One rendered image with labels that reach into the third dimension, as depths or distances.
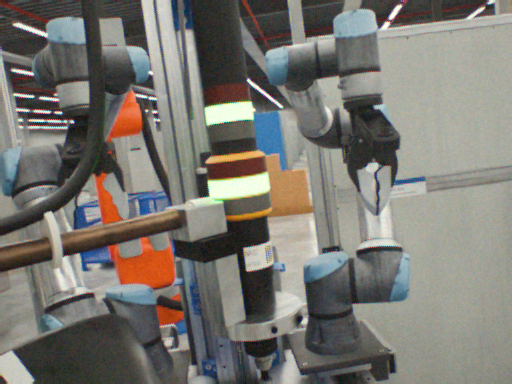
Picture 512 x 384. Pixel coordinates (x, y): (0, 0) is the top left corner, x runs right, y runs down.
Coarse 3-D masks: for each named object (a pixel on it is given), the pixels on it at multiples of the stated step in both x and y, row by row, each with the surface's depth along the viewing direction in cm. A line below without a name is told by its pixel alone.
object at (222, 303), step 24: (192, 216) 31; (216, 216) 32; (192, 240) 31; (216, 240) 31; (216, 264) 32; (216, 288) 33; (240, 288) 33; (216, 312) 33; (240, 312) 33; (288, 312) 34; (240, 336) 33; (264, 336) 33
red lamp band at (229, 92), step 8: (208, 88) 33; (216, 88) 33; (224, 88) 33; (232, 88) 33; (240, 88) 33; (248, 88) 34; (208, 96) 33; (216, 96) 33; (224, 96) 33; (232, 96) 33; (240, 96) 33; (248, 96) 34; (208, 104) 33
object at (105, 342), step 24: (48, 336) 40; (72, 336) 41; (96, 336) 43; (120, 336) 44; (24, 360) 38; (48, 360) 39; (72, 360) 40; (96, 360) 41; (120, 360) 42; (144, 360) 43
